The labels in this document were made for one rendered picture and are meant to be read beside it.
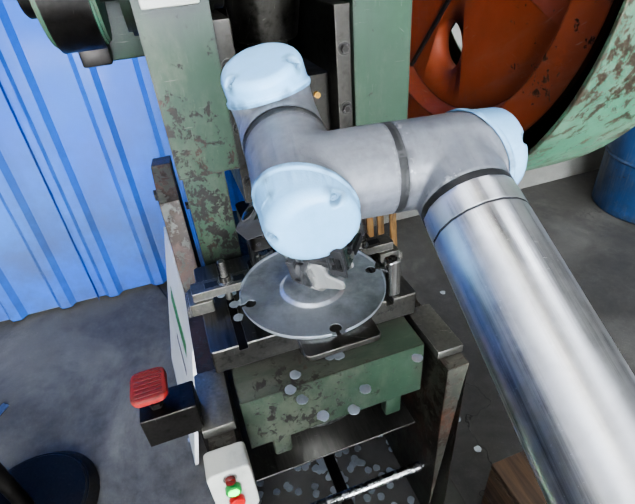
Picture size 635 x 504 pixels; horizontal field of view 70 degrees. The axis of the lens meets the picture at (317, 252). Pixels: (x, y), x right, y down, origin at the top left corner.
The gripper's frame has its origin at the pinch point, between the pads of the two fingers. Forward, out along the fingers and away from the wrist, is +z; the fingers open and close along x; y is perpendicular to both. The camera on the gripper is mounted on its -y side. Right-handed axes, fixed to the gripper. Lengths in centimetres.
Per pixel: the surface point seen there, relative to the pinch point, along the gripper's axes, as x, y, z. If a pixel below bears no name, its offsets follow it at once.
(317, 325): 0.2, -3.8, 16.3
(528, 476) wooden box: -3, 38, 61
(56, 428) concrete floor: -31, -108, 88
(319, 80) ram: 28.4, -7.7, -14.0
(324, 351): -4.7, -0.3, 14.8
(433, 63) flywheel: 58, 4, 1
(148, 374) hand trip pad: -18.0, -27.4, 12.2
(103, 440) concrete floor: -29, -88, 89
